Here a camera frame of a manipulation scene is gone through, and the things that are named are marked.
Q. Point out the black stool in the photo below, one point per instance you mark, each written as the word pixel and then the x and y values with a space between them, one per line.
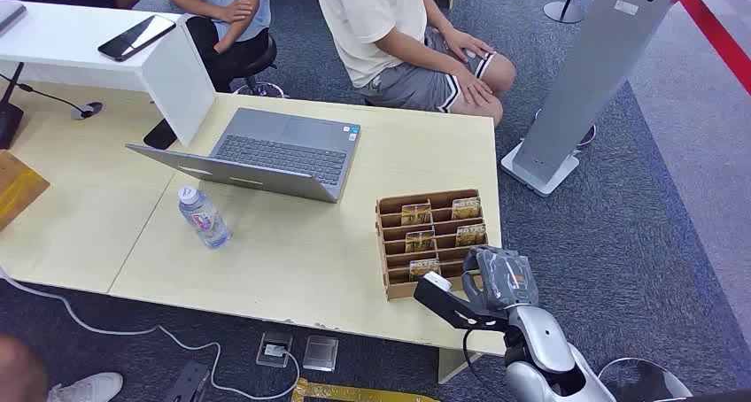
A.
pixel 261 65

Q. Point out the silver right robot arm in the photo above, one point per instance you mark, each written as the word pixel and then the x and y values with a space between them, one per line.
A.
pixel 545 340

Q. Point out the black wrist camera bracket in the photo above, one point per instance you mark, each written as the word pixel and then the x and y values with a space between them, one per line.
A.
pixel 446 308

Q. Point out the red barrier belt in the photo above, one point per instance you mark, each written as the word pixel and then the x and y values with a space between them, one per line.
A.
pixel 716 35

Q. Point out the black stanchion with round base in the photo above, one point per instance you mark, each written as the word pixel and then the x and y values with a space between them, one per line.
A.
pixel 564 11

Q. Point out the round dark pad white rim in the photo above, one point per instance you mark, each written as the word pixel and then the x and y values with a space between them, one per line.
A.
pixel 645 382

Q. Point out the yellow printed card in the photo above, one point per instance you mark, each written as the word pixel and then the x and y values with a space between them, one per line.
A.
pixel 466 208
pixel 470 235
pixel 416 214
pixel 423 268
pixel 420 241

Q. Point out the brown wooden board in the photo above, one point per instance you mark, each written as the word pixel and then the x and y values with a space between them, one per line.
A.
pixel 17 188

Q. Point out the grey open laptop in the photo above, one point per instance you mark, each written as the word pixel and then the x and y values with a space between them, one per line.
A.
pixel 281 153

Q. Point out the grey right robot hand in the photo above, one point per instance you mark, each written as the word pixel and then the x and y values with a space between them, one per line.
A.
pixel 504 279

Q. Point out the grey flat device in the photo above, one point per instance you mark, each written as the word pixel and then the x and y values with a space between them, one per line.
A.
pixel 9 15

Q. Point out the wooden slotted card holder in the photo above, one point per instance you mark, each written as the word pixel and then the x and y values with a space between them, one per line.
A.
pixel 392 270

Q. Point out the black flat phone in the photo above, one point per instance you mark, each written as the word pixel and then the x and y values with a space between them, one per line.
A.
pixel 159 135

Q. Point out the pale desk leg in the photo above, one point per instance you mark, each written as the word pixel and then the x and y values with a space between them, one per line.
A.
pixel 455 364

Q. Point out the yellow floor tape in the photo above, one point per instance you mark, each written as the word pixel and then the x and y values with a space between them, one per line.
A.
pixel 352 393

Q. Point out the white raised counter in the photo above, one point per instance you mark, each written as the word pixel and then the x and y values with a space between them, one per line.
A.
pixel 64 47

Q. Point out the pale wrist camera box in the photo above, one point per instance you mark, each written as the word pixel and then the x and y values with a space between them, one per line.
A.
pixel 437 281

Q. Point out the metal floor socket box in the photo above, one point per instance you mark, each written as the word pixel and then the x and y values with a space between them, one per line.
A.
pixel 274 350

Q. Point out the person's right hand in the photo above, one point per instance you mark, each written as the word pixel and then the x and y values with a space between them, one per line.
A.
pixel 474 88

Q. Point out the grey kiosk stand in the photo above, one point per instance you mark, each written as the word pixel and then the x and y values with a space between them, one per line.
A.
pixel 592 65

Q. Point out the metal floor cover plate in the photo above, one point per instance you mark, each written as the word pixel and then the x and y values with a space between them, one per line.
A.
pixel 320 353

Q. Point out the black monitor stand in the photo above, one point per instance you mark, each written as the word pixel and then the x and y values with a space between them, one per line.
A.
pixel 8 123

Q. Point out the clear plastic water bottle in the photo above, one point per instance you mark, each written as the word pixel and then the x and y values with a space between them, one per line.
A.
pixel 205 218

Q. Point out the black smartphone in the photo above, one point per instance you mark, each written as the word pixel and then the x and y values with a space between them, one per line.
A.
pixel 136 38

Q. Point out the person's left hand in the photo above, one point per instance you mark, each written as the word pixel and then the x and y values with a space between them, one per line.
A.
pixel 469 44

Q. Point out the black floor bracket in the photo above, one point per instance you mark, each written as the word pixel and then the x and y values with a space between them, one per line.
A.
pixel 188 383

